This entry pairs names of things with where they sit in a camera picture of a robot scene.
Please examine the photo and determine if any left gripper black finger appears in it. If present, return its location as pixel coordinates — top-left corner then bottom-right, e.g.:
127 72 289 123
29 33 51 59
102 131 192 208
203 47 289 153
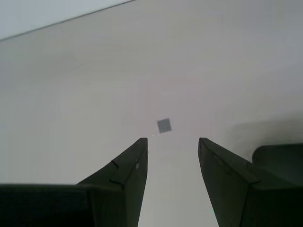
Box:
0 138 149 227
198 138 303 227

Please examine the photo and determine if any grey tape square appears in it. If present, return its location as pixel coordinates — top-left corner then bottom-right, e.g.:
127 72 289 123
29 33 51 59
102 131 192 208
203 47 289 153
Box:
156 117 173 134

